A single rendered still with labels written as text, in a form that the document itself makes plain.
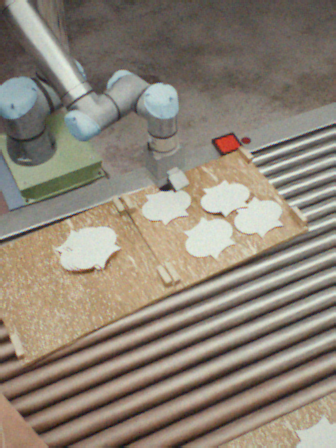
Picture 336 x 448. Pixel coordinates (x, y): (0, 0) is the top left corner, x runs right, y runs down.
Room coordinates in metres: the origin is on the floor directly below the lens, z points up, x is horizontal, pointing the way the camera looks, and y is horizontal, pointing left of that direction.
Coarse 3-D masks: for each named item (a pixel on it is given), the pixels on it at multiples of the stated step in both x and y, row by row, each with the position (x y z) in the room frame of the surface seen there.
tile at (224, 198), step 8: (224, 184) 1.06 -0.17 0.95; (232, 184) 1.06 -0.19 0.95; (208, 192) 1.04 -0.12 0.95; (216, 192) 1.03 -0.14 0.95; (224, 192) 1.03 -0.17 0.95; (232, 192) 1.03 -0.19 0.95; (240, 192) 1.03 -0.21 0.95; (248, 192) 1.02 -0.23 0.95; (208, 200) 1.01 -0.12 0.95; (216, 200) 1.00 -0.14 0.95; (224, 200) 1.00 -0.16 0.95; (232, 200) 1.00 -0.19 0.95; (240, 200) 1.00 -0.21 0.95; (208, 208) 0.97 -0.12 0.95; (216, 208) 0.97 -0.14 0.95; (224, 208) 0.97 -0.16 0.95; (232, 208) 0.97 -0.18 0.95; (240, 208) 0.97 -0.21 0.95; (248, 208) 0.97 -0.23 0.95
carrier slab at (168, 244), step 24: (192, 168) 1.14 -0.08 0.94; (216, 168) 1.14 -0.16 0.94; (240, 168) 1.13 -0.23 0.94; (144, 192) 1.06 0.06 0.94; (192, 192) 1.05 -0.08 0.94; (264, 192) 1.03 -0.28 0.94; (192, 216) 0.96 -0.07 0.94; (216, 216) 0.96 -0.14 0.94; (288, 216) 0.94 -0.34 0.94; (144, 240) 0.89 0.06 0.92; (168, 240) 0.88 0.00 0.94; (240, 240) 0.87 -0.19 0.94; (264, 240) 0.87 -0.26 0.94; (288, 240) 0.87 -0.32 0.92; (192, 264) 0.80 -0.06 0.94; (216, 264) 0.80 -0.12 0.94
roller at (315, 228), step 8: (328, 216) 0.95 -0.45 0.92; (312, 224) 0.92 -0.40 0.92; (320, 224) 0.92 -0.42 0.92; (328, 224) 0.92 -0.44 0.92; (312, 232) 0.90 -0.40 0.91; (320, 232) 0.91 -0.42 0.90; (296, 240) 0.88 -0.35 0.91; (304, 240) 0.89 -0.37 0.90; (280, 248) 0.86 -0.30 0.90; (256, 256) 0.83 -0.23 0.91; (264, 256) 0.84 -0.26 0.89; (240, 264) 0.81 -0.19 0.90; (224, 272) 0.79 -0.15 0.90; (0, 344) 0.61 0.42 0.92; (8, 344) 0.61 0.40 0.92; (0, 352) 0.59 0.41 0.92; (8, 352) 0.59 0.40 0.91; (0, 360) 0.58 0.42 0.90
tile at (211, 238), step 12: (204, 228) 0.91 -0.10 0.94; (216, 228) 0.91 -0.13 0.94; (228, 228) 0.91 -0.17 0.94; (192, 240) 0.87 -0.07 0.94; (204, 240) 0.87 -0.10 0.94; (216, 240) 0.87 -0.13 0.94; (228, 240) 0.87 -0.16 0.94; (192, 252) 0.83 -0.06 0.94; (204, 252) 0.83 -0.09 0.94; (216, 252) 0.83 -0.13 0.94
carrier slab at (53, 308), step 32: (64, 224) 0.95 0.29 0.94; (96, 224) 0.95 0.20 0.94; (128, 224) 0.94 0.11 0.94; (0, 256) 0.86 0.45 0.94; (32, 256) 0.85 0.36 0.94; (128, 256) 0.84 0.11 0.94; (0, 288) 0.76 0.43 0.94; (32, 288) 0.75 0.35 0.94; (64, 288) 0.75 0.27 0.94; (96, 288) 0.74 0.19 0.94; (128, 288) 0.74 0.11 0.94; (160, 288) 0.73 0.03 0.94; (32, 320) 0.66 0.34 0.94; (64, 320) 0.66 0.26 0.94; (96, 320) 0.65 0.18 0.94; (32, 352) 0.58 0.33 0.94
